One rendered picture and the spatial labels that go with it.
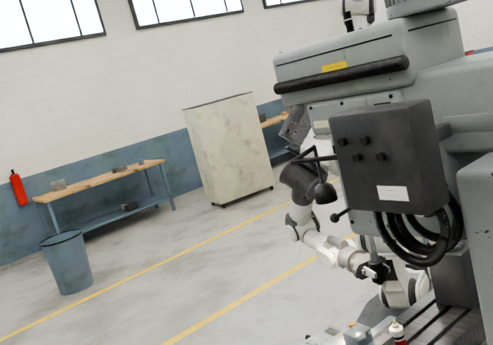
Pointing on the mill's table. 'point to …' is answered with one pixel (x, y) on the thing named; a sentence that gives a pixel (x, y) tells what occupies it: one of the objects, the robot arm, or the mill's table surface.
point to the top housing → (285, 64)
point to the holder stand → (455, 278)
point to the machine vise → (340, 332)
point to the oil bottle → (397, 333)
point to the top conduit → (390, 65)
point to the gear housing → (321, 126)
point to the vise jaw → (337, 339)
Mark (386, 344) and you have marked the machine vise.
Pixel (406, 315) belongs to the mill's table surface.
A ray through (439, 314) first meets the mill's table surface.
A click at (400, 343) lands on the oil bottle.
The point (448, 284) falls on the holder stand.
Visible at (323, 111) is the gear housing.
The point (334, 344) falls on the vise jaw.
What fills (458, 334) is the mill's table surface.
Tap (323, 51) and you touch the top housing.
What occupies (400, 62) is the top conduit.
